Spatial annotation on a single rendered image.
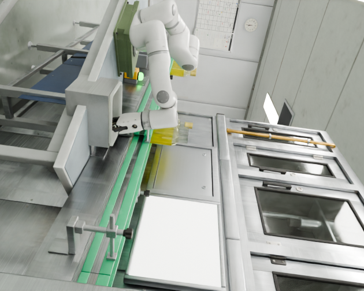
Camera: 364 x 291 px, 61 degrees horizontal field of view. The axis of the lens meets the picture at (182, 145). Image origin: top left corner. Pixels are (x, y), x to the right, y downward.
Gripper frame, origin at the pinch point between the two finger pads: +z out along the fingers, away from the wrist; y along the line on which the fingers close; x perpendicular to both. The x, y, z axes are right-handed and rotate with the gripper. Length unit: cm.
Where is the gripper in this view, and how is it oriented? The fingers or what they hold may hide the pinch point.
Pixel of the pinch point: (106, 124)
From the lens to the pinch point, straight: 127.3
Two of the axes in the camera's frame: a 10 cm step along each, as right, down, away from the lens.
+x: -1.4, -8.6, -4.9
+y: 0.7, -5.0, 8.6
